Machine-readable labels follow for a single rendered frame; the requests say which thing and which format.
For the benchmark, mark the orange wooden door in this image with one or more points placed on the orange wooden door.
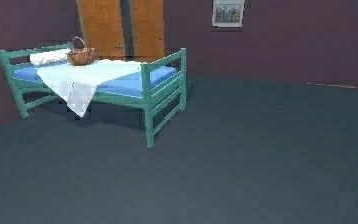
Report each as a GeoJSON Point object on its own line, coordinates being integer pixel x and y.
{"type": "Point", "coordinates": [147, 28]}
{"type": "Point", "coordinates": [102, 28]}

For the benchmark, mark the white bed sheet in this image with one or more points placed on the white bed sheet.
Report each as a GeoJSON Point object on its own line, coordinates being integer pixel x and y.
{"type": "Point", "coordinates": [83, 78]}

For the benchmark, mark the white framed colourful picture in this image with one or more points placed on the white framed colourful picture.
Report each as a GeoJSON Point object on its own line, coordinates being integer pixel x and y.
{"type": "Point", "coordinates": [227, 13]}

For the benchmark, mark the brown wicker basket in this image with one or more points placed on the brown wicker basket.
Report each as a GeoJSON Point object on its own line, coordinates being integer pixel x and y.
{"type": "Point", "coordinates": [82, 55]}

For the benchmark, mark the white pillow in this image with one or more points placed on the white pillow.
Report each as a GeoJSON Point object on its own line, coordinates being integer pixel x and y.
{"type": "Point", "coordinates": [48, 57]}

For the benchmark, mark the green frame bed blue mattress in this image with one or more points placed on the green frame bed blue mattress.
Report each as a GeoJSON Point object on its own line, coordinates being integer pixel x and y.
{"type": "Point", "coordinates": [153, 96]}

